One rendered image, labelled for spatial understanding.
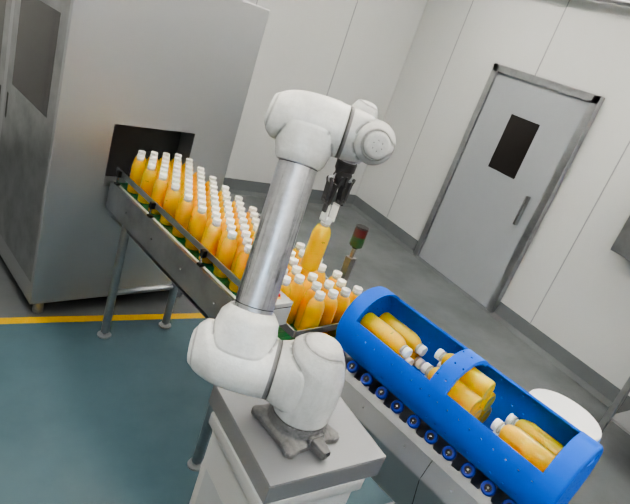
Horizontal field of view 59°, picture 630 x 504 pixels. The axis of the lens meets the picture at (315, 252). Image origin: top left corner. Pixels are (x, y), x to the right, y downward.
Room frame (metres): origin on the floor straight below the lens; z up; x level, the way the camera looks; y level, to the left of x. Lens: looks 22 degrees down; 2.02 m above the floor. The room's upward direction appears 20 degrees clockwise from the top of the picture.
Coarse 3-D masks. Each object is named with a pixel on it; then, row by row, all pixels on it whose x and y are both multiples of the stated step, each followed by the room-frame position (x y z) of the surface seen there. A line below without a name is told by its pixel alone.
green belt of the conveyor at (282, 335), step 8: (120, 184) 2.83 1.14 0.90; (128, 192) 2.76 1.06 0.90; (136, 200) 2.69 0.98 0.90; (160, 216) 2.59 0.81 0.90; (184, 240) 2.42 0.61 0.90; (208, 264) 2.26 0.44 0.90; (224, 280) 2.16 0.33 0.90; (280, 328) 1.93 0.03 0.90; (280, 336) 1.88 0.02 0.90; (288, 336) 1.90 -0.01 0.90
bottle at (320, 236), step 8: (320, 224) 1.93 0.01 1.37; (312, 232) 1.93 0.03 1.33; (320, 232) 1.91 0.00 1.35; (328, 232) 1.92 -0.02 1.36; (312, 240) 1.91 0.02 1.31; (320, 240) 1.91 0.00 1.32; (328, 240) 1.93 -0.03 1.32; (312, 248) 1.91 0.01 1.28; (320, 248) 1.91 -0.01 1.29; (304, 256) 1.93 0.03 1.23; (312, 256) 1.91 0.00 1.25; (320, 256) 1.92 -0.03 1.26; (304, 264) 1.91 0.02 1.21; (312, 264) 1.91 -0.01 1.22
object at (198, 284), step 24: (120, 192) 2.75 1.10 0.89; (120, 216) 2.72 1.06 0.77; (144, 216) 2.56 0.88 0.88; (120, 240) 2.70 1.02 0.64; (144, 240) 2.53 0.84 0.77; (168, 240) 2.39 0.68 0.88; (120, 264) 2.70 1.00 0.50; (168, 264) 2.36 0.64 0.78; (192, 264) 2.24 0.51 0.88; (144, 288) 2.85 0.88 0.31; (168, 288) 2.97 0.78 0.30; (192, 288) 2.21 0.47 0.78; (216, 288) 2.11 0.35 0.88; (168, 312) 3.00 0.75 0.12; (216, 312) 2.08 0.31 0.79
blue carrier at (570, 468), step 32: (384, 288) 1.89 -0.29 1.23; (352, 320) 1.75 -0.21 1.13; (416, 320) 1.88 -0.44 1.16; (352, 352) 1.73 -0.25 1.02; (384, 352) 1.64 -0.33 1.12; (448, 352) 1.79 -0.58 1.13; (384, 384) 1.64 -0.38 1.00; (416, 384) 1.54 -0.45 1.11; (448, 384) 1.50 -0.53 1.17; (512, 384) 1.58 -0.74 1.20; (448, 416) 1.44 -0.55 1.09; (544, 416) 1.53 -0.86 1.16; (480, 448) 1.36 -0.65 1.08; (512, 448) 1.32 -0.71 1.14; (576, 448) 1.30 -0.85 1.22; (512, 480) 1.29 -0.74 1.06; (544, 480) 1.25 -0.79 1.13; (576, 480) 1.28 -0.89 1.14
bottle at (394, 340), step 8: (368, 320) 1.78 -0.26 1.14; (376, 320) 1.78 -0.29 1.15; (368, 328) 1.76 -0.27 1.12; (376, 328) 1.75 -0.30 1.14; (384, 328) 1.74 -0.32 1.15; (392, 328) 1.76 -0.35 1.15; (376, 336) 1.73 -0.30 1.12; (384, 336) 1.72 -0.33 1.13; (392, 336) 1.71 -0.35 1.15; (400, 336) 1.72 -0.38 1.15; (392, 344) 1.69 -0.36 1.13; (400, 344) 1.69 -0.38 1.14; (400, 352) 1.68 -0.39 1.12
